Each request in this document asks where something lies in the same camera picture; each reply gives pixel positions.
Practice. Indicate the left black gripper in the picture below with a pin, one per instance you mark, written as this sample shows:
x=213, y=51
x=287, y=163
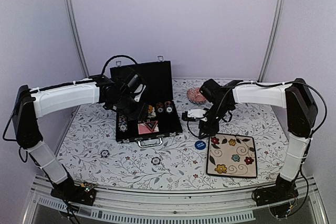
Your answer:
x=139, y=113

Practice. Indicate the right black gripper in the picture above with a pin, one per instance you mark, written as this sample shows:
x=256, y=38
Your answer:
x=211, y=130

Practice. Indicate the red playing card deck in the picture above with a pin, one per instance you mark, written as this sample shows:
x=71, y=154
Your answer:
x=142, y=129

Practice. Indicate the blue small blind button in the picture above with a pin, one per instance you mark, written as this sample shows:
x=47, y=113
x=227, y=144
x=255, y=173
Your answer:
x=200, y=145

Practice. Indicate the black poker case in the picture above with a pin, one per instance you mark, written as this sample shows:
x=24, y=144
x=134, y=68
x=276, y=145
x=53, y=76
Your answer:
x=161, y=119

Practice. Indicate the black triangular dealer button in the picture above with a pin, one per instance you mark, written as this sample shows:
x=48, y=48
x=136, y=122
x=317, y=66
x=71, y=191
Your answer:
x=151, y=125

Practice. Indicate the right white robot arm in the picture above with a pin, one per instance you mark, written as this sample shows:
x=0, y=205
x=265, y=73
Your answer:
x=295, y=98

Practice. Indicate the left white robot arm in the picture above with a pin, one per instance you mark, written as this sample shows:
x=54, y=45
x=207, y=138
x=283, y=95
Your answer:
x=121, y=93

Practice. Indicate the blue playing card deck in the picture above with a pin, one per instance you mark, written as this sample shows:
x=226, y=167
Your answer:
x=152, y=114

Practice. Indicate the blue white chip stack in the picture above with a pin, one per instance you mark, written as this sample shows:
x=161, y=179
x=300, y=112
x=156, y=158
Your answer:
x=122, y=123

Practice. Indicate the black orange chip stack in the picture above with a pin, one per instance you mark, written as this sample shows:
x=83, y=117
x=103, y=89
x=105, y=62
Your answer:
x=159, y=107

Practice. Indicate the purple chip stack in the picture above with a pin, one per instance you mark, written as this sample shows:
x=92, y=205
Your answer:
x=168, y=106

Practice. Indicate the red patterned bowl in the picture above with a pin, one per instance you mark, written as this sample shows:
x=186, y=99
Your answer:
x=194, y=96

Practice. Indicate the floral square plate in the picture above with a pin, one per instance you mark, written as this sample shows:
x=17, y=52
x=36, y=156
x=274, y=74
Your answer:
x=231, y=156

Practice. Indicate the front aluminium rail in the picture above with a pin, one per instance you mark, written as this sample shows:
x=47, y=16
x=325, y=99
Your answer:
x=127, y=205

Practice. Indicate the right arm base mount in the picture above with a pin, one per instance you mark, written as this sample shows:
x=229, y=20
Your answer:
x=279, y=200

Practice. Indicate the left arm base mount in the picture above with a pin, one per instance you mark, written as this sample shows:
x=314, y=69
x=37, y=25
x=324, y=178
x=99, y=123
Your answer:
x=69, y=192

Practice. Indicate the right aluminium frame post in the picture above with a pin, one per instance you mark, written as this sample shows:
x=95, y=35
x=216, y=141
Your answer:
x=271, y=40

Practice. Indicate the aluminium frame post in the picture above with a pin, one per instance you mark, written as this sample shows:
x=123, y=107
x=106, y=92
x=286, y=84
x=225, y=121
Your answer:
x=76, y=37
x=271, y=40

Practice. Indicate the left aluminium frame post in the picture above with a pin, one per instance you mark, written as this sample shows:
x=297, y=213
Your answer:
x=76, y=37

